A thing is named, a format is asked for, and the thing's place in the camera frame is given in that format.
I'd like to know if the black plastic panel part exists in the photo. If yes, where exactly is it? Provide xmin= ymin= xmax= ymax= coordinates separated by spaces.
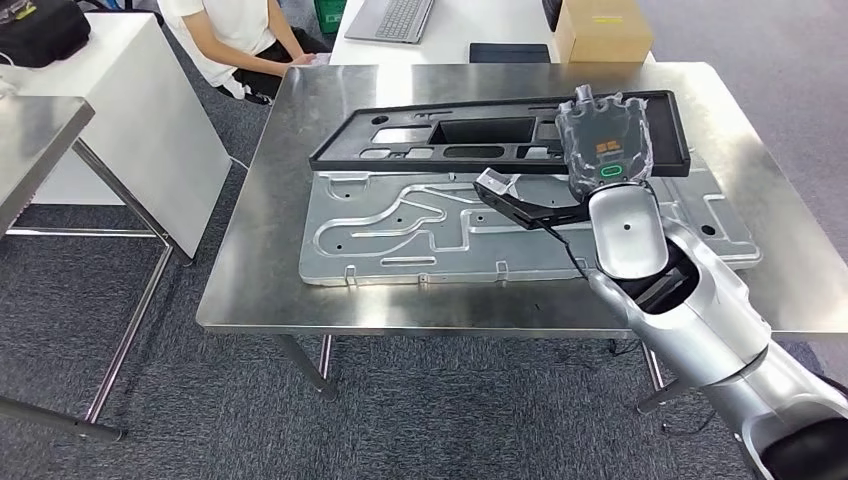
xmin=308 ymin=89 xmax=692 ymax=179

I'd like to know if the stainless steel workbench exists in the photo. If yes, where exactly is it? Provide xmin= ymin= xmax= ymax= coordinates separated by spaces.
xmin=196 ymin=61 xmax=848 ymax=415
xmin=0 ymin=95 xmax=175 ymax=444

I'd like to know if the grey metal fixture plate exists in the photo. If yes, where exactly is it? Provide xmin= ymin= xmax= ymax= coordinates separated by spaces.
xmin=298 ymin=158 xmax=763 ymax=288

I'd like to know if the black flat pad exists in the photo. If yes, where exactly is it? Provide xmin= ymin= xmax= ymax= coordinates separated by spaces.
xmin=468 ymin=42 xmax=552 ymax=65

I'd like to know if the grey laptop keyboard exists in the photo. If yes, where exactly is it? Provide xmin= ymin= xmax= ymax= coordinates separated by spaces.
xmin=344 ymin=0 xmax=437 ymax=46

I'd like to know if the green plastic crate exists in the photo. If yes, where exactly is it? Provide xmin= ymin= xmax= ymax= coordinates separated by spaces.
xmin=313 ymin=0 xmax=348 ymax=36

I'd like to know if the brown cardboard box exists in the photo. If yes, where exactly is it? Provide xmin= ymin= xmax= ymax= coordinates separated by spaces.
xmin=555 ymin=0 xmax=655 ymax=65

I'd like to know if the person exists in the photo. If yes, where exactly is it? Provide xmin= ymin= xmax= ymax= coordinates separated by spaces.
xmin=156 ymin=0 xmax=333 ymax=107

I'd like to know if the white desk with panel side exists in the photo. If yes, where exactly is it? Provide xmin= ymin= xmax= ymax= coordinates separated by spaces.
xmin=0 ymin=13 xmax=233 ymax=261

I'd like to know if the black bag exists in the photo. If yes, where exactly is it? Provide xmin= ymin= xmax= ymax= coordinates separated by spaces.
xmin=0 ymin=0 xmax=92 ymax=70

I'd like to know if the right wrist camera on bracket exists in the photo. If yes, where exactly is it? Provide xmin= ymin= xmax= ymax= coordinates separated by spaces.
xmin=472 ymin=167 xmax=594 ymax=232

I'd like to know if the thin black camera cable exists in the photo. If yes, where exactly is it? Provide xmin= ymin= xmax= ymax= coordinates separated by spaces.
xmin=533 ymin=221 xmax=591 ymax=283

